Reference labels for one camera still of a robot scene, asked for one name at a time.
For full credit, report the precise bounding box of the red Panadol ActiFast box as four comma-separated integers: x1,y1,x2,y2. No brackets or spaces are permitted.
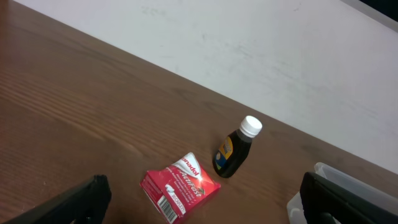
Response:
140,152,221,224

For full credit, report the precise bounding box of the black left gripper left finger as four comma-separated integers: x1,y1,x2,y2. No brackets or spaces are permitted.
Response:
4,175,112,224

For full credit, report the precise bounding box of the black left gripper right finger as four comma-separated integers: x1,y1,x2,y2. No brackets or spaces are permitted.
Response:
300,172,397,224

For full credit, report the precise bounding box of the clear plastic container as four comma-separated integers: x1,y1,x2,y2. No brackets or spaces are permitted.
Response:
287,162,397,223

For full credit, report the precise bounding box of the dark syrup bottle white cap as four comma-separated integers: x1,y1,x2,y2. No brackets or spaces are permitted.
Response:
212,116,262,178

